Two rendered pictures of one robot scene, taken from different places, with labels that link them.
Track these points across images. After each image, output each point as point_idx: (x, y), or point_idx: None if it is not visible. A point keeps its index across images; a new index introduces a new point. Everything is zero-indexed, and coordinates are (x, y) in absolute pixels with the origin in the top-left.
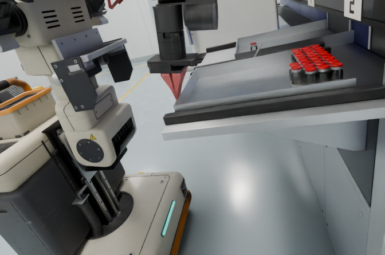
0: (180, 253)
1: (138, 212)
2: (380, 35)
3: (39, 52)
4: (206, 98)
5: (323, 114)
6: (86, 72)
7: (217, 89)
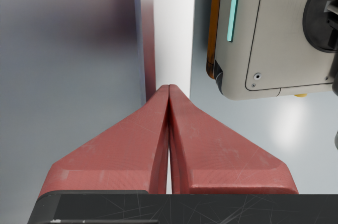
0: None
1: (289, 10)
2: None
3: None
4: (49, 135)
5: None
6: None
7: (26, 200)
